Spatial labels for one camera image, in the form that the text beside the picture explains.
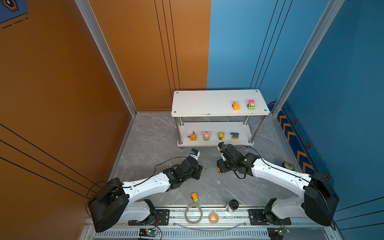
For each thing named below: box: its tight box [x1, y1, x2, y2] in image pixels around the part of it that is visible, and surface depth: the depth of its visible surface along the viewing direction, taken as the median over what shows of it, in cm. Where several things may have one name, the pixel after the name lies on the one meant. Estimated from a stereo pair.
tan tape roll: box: [208, 211, 219, 224], surface depth 75 cm
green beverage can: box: [281, 161, 295, 171], surface depth 82 cm
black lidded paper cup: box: [226, 199, 239, 214], surface depth 70 cm
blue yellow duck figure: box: [230, 132, 240, 141], surface depth 95 cm
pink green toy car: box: [246, 99, 256, 111], surface depth 75 cm
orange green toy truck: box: [191, 192, 200, 204], surface depth 79 cm
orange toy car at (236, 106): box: [232, 101, 241, 111], surface depth 75 cm
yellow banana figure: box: [218, 132, 225, 140], surface depth 96 cm
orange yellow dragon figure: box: [187, 131, 198, 142], surface depth 93 cm
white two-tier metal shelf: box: [171, 89, 270, 149], surface depth 81 cm
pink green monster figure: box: [203, 132, 211, 141], surface depth 95 cm
